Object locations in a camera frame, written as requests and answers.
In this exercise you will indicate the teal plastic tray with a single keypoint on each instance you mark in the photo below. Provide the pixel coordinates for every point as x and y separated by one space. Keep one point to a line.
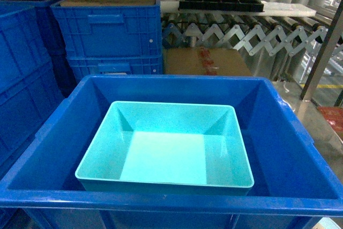
154 147

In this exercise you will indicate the blue crate stack left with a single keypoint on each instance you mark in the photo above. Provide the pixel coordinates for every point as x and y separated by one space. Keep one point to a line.
29 91

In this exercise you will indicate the brown cardboard box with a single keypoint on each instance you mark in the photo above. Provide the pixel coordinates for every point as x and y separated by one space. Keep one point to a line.
204 61

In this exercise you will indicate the white foam board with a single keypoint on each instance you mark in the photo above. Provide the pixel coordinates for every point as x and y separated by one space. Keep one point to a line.
271 9

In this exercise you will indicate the lower blue stacked crate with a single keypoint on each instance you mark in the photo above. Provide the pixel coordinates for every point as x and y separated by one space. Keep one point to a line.
134 65

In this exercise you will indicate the black compartment tray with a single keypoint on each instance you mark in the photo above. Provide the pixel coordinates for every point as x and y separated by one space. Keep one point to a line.
222 5

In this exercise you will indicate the blue crate with cardboard lid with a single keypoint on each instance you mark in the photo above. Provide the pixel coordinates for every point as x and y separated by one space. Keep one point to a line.
109 28

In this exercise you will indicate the expandable roller conveyor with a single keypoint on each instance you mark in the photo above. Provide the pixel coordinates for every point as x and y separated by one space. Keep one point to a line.
272 46

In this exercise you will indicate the large blue plastic crate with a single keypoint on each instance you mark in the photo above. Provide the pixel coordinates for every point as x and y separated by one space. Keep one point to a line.
294 185

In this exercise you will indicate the red floor item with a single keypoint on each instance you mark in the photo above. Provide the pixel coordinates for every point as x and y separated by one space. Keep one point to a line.
333 116

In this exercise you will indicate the dark blue back crate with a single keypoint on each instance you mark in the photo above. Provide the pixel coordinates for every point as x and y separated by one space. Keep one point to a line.
53 41

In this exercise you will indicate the aluminium frame post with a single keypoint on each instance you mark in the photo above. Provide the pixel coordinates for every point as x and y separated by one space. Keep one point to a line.
324 55

